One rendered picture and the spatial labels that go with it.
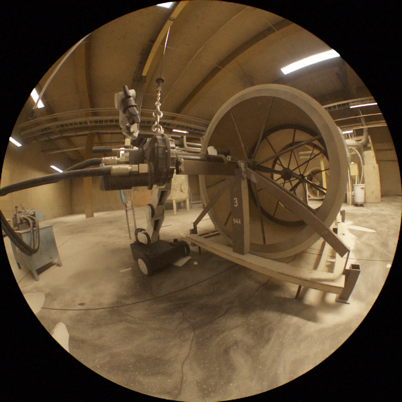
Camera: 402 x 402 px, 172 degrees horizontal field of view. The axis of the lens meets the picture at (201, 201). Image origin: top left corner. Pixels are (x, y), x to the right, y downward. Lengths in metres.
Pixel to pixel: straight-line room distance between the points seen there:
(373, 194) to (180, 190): 8.08
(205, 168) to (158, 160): 0.29
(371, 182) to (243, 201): 6.15
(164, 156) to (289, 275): 0.95
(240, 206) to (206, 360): 1.00
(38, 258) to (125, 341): 1.34
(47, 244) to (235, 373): 1.96
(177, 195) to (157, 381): 5.30
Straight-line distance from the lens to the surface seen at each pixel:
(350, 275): 0.99
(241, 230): 1.07
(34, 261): 1.86
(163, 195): 1.32
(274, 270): 0.94
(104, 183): 0.67
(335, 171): 0.99
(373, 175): 6.73
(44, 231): 1.93
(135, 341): 0.86
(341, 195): 1.00
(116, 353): 0.86
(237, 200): 1.04
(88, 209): 9.52
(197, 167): 0.75
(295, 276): 0.90
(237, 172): 1.08
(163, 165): 0.64
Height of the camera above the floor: 0.70
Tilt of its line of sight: 2 degrees down
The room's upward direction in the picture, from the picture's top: 5 degrees counter-clockwise
